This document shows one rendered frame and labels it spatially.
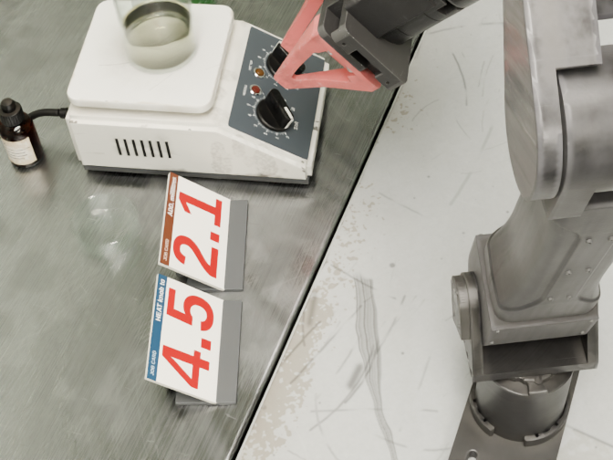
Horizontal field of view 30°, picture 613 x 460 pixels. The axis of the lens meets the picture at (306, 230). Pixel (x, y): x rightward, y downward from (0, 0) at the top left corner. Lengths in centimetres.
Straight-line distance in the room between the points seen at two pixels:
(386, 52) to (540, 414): 27
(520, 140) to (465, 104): 52
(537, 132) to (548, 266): 16
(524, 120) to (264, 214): 48
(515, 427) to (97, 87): 42
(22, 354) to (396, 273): 29
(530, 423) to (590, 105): 36
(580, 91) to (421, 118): 54
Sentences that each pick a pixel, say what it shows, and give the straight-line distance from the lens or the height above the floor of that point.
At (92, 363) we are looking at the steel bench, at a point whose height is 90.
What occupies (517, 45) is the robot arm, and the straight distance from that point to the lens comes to 49.
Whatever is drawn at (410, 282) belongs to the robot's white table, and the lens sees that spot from 90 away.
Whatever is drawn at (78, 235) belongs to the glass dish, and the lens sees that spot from 95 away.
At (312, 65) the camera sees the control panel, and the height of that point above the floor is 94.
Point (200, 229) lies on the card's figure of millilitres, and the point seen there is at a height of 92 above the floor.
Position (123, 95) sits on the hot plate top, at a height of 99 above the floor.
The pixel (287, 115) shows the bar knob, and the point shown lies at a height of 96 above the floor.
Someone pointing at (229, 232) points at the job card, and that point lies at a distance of 93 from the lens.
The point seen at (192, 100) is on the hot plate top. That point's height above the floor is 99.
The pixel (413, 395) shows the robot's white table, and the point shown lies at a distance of 84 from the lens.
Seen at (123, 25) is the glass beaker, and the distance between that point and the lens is 92.
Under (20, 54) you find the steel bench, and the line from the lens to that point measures 112.
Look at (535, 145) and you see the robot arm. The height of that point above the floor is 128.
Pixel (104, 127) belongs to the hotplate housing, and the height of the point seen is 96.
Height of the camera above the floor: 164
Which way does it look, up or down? 52 degrees down
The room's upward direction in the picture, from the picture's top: 5 degrees counter-clockwise
